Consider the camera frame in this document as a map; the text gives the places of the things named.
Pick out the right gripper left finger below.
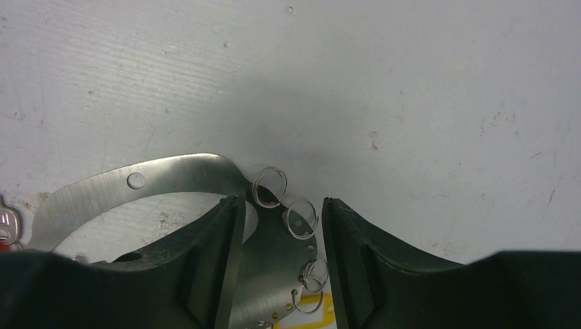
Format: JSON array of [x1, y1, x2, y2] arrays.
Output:
[[1, 196, 246, 328]]

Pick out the yellow key tag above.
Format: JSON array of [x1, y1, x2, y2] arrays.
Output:
[[271, 293, 337, 329]]

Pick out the silver key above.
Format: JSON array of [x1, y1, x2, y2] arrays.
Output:
[[1, 196, 22, 246]]

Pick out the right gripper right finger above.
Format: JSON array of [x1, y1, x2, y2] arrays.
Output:
[[321, 198, 580, 328]]

